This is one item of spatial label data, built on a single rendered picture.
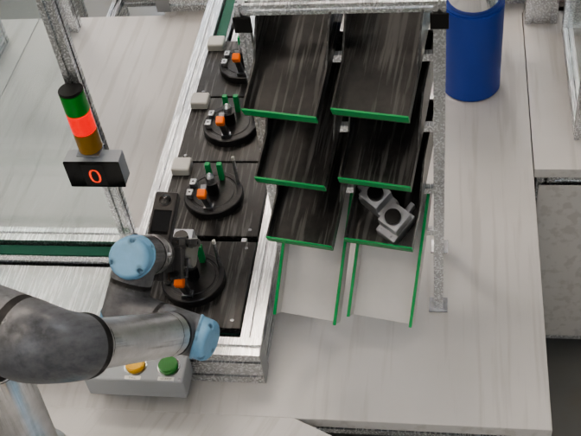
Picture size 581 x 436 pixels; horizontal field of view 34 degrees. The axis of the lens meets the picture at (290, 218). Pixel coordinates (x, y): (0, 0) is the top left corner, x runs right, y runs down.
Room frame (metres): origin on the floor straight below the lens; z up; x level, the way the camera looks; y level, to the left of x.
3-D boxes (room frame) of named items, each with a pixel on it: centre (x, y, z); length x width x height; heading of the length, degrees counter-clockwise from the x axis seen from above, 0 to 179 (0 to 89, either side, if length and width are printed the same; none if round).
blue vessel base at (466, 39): (2.00, -0.54, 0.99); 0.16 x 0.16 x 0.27
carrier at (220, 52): (2.08, 0.05, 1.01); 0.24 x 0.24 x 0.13; 76
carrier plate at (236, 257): (1.36, 0.23, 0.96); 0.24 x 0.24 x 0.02; 76
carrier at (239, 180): (1.61, 0.17, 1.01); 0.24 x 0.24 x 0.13; 76
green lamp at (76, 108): (1.52, 0.39, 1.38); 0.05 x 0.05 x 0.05
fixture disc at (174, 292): (1.36, 0.23, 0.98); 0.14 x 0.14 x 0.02
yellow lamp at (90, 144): (1.52, 0.39, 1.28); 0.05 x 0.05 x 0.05
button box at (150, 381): (1.17, 0.36, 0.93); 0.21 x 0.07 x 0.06; 76
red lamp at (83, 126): (1.52, 0.39, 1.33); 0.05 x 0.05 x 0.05
